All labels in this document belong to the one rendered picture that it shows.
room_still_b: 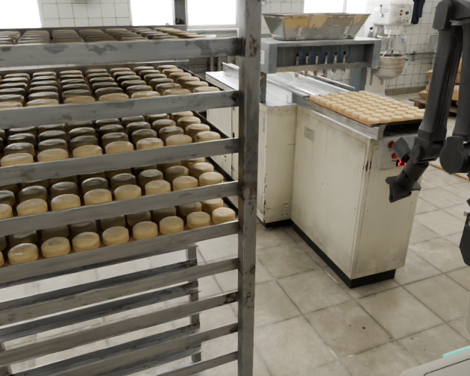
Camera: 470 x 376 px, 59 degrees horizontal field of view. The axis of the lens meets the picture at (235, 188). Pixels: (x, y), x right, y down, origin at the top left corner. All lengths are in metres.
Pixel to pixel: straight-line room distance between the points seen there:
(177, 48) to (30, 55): 0.22
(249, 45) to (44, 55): 0.32
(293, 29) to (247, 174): 1.74
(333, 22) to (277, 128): 0.66
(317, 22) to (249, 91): 1.79
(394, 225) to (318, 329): 0.64
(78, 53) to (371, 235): 1.74
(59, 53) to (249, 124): 0.33
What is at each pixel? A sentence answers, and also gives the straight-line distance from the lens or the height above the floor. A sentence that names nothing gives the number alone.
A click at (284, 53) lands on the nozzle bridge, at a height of 1.12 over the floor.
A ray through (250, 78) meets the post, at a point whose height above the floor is 1.27.
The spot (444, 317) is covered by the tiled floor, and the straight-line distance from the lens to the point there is 2.33.
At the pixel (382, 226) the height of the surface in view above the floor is 0.37.
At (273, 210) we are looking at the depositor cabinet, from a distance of 2.67.
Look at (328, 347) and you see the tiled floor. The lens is 2.01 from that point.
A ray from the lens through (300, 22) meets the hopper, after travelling 2.47.
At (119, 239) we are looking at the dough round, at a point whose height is 0.97.
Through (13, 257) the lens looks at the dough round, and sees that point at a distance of 0.86.
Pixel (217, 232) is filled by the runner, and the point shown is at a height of 0.96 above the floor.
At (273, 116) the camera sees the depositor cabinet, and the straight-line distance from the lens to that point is 2.44.
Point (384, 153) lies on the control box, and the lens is 1.96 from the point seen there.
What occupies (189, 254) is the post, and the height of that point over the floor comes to 0.63.
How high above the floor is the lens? 1.40
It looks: 24 degrees down
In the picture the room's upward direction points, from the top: straight up
